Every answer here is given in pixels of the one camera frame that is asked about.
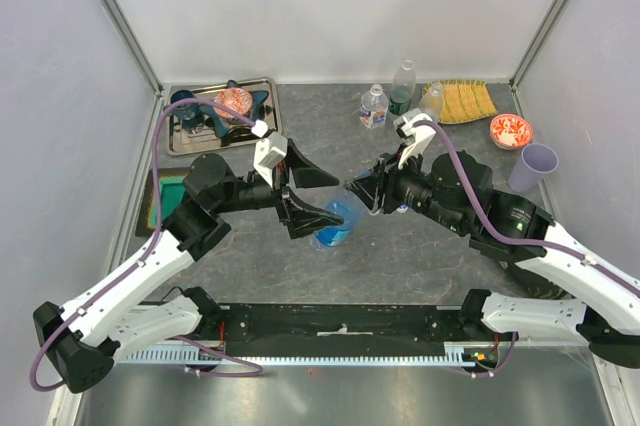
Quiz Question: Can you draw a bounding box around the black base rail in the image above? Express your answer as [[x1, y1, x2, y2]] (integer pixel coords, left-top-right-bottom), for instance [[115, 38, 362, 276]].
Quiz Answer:
[[192, 303, 512, 359]]

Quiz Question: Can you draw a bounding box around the metal tray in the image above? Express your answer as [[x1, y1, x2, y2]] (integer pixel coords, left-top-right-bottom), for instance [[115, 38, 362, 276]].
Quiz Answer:
[[165, 77, 282, 156]]

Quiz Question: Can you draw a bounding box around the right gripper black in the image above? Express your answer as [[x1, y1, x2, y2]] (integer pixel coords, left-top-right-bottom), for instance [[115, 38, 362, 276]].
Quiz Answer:
[[345, 141, 468, 234]]

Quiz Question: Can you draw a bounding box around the red patterned bowl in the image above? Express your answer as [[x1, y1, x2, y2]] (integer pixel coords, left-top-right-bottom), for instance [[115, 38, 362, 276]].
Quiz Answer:
[[214, 87, 253, 125]]

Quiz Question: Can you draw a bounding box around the blue cap water bottle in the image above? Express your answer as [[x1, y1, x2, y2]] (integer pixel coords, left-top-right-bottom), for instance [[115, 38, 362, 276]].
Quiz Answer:
[[309, 188, 371, 253]]

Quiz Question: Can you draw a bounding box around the blue star dish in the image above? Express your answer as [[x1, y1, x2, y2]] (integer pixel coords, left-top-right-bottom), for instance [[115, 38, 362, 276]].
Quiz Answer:
[[200, 80, 269, 140]]

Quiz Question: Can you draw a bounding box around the red label water bottle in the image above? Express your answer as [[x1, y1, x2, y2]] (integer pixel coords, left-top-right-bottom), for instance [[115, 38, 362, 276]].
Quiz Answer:
[[359, 84, 389, 129]]

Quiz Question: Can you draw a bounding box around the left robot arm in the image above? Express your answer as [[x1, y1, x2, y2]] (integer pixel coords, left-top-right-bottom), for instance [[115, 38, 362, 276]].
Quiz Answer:
[[30, 133, 343, 393]]

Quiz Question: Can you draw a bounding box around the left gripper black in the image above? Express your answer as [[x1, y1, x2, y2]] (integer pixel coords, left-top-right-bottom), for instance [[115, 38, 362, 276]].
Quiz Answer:
[[213, 139, 344, 237]]

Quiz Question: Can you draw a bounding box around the red floral bowl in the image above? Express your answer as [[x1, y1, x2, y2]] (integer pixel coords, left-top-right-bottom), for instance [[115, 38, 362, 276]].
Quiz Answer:
[[489, 113, 534, 150]]

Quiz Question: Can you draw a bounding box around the yellow woven plate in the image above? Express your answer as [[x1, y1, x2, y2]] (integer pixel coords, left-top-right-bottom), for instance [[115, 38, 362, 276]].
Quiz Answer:
[[422, 79, 498, 125]]

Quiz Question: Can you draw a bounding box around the green label clear bottle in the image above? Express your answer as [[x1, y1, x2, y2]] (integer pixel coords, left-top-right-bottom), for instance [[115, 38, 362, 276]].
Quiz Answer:
[[389, 59, 416, 116]]

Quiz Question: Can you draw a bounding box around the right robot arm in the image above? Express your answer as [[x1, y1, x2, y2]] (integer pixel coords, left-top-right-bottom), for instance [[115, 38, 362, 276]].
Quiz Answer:
[[346, 151, 639, 369]]

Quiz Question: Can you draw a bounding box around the black floral square plate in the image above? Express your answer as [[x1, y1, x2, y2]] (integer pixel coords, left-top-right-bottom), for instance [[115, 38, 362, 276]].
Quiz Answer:
[[498, 261, 567, 300]]

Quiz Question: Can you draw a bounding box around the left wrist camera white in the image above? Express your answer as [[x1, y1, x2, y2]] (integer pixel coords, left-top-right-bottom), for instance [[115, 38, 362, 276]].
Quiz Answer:
[[253, 132, 288, 187]]

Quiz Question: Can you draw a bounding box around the purple plastic cup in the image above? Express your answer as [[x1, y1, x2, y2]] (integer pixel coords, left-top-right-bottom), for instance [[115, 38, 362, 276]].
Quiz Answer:
[[507, 143, 559, 194]]

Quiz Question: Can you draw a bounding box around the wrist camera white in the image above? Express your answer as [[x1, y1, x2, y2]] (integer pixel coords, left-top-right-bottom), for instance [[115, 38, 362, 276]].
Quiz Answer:
[[393, 108, 436, 170], [253, 132, 288, 187]]

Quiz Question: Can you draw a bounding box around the clear bottle white cap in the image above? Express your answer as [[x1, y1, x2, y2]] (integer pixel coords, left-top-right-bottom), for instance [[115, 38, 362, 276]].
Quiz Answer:
[[418, 81, 444, 122]]

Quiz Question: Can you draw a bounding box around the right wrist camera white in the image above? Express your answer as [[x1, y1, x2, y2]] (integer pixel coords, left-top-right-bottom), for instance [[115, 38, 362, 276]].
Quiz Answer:
[[393, 108, 436, 170]]

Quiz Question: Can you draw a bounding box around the teal rectangular dish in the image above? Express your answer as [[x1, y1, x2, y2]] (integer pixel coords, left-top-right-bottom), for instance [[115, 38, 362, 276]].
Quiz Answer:
[[134, 168, 188, 237]]

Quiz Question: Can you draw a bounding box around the white cable duct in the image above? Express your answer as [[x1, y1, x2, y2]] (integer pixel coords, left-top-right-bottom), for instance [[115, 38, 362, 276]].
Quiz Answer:
[[121, 342, 476, 368]]

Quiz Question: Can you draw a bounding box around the blue mug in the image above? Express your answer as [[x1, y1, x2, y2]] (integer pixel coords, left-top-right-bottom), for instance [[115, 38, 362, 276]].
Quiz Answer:
[[170, 90, 204, 130]]

